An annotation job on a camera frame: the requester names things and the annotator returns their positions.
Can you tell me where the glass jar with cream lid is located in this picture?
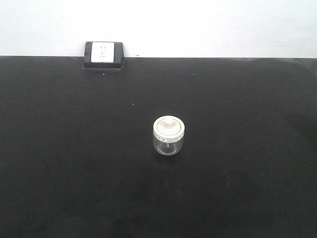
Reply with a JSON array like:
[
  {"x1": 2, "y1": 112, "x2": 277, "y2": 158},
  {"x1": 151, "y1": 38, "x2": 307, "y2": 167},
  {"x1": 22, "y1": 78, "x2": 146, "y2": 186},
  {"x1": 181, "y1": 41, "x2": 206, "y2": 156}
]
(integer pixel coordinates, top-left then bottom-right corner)
[{"x1": 153, "y1": 115, "x2": 185, "y2": 156}]

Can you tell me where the black white power socket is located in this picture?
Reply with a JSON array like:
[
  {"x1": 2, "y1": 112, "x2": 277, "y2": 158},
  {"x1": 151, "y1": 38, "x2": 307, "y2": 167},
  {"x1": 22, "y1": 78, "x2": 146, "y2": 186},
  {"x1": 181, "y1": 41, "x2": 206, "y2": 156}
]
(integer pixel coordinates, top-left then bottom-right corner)
[{"x1": 83, "y1": 42, "x2": 125, "y2": 70}]

